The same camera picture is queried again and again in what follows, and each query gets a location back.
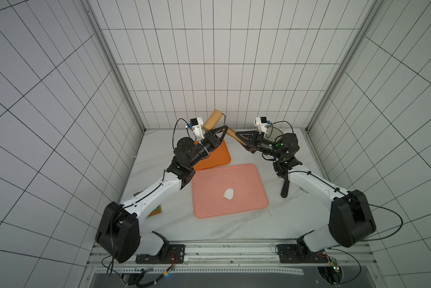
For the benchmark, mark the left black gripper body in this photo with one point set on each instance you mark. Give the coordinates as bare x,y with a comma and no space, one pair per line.
204,146

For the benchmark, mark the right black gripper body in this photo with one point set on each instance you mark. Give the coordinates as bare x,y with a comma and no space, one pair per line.
257,140

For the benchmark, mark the wooden dough roller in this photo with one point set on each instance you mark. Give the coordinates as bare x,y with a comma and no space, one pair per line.
213,120

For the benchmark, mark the white dough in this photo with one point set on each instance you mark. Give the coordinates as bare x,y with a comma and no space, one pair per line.
229,194

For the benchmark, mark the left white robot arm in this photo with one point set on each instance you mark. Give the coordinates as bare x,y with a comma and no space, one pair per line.
120,232

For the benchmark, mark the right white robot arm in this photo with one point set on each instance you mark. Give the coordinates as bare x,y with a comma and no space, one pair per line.
350,219

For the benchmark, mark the orange silicone mat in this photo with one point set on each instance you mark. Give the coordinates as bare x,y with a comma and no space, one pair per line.
217,158

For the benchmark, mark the pink silicone mat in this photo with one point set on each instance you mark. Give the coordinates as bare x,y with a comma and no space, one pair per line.
208,187

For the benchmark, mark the green orange flour packet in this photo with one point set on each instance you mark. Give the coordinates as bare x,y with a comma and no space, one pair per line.
156,211

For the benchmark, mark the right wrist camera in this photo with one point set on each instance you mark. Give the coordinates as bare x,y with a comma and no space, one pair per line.
262,124

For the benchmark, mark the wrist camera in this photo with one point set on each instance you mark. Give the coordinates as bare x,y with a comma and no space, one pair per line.
262,124
196,125

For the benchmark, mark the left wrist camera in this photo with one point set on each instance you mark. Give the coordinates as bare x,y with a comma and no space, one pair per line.
196,125

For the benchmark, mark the black handled metal scraper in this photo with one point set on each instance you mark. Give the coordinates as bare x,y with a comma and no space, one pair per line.
285,188

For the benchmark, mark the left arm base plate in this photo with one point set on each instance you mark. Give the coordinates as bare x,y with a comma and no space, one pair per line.
169,254

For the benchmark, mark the aluminium mounting rail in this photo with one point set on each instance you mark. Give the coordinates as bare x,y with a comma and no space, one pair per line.
240,264

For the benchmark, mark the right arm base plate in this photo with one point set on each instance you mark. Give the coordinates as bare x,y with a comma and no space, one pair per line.
297,254

